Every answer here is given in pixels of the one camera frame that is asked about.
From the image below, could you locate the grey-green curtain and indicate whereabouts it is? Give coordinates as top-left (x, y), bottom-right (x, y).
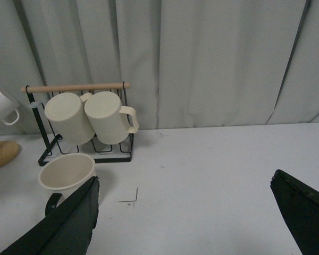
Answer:
top-left (0, 1), bottom-right (319, 134)

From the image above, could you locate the cream ribbed cup left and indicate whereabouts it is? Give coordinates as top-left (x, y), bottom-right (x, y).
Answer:
top-left (44, 92), bottom-right (95, 145)

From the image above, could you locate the cream cup with black handle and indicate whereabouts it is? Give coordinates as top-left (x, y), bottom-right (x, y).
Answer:
top-left (38, 153), bottom-right (100, 218)

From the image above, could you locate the cream ribbed cup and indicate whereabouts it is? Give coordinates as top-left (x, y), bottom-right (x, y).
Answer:
top-left (44, 92), bottom-right (95, 145)
top-left (84, 91), bottom-right (139, 145)

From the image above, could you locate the cream ribbed cup right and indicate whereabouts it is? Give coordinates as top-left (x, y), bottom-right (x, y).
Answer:
top-left (84, 91), bottom-right (139, 145)

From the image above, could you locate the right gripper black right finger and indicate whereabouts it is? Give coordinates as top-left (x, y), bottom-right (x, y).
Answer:
top-left (270, 169), bottom-right (319, 254)

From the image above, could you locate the wooden mug tree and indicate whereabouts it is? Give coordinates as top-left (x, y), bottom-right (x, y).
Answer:
top-left (0, 141), bottom-right (20, 167)

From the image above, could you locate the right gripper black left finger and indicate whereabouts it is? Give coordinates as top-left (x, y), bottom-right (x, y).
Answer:
top-left (1, 176), bottom-right (99, 254)

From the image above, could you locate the black wire cup rack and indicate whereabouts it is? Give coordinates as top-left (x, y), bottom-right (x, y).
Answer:
top-left (21, 82), bottom-right (139, 166)

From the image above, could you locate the white mug on tree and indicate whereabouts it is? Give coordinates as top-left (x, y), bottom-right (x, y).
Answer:
top-left (0, 88), bottom-right (20, 125)

